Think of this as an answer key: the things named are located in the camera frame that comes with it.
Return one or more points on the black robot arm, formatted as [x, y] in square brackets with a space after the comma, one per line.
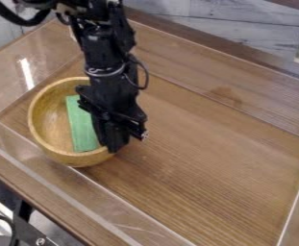
[106, 37]

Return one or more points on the green rectangular block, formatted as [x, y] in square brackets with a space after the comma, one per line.
[85, 140]

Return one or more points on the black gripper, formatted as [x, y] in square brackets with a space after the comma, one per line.
[110, 99]

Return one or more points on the clear acrylic tray wall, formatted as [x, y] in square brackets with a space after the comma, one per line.
[213, 179]

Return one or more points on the brown wooden bowl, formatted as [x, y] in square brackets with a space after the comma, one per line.
[50, 127]

